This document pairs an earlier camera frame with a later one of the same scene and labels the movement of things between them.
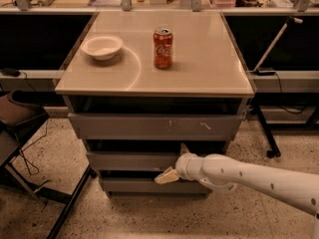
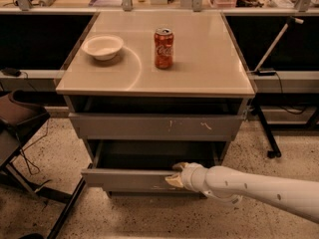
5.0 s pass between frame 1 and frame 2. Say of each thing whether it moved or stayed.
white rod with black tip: stayed
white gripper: moved
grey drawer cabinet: stayed
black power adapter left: stayed
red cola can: stayed
